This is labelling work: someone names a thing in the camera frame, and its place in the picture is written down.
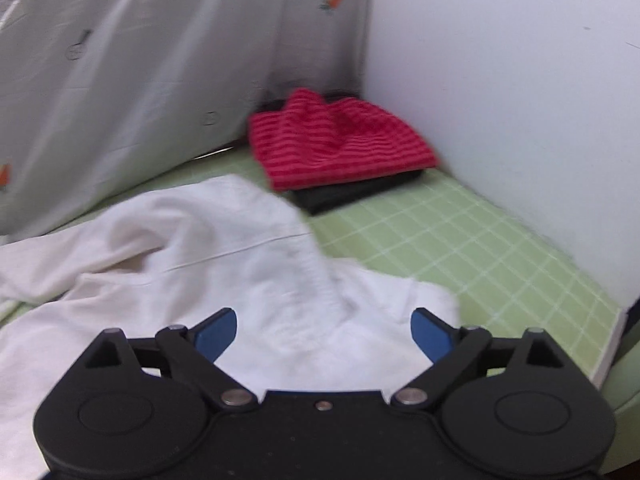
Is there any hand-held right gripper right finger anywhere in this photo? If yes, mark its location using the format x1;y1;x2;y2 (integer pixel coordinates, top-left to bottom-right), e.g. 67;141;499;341
391;307;564;408

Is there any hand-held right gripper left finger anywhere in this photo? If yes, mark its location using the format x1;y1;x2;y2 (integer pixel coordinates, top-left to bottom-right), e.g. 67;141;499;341
82;307;260;414

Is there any white garment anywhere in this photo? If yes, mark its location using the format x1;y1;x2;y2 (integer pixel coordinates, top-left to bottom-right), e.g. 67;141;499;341
0;174;462;480

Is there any green grid cutting mat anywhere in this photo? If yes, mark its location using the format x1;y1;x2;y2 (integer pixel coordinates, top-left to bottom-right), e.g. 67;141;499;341
0;147;640;477

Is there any black folded cloth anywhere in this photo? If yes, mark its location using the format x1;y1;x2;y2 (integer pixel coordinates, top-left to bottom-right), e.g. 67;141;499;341
256;91;427;216

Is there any red striped folded cloth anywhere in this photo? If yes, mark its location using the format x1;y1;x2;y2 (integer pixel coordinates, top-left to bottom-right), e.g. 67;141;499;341
248;87;441;192

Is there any white carrot print quilt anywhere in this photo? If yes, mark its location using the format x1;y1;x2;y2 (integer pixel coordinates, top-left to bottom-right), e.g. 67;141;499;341
0;0;374;247

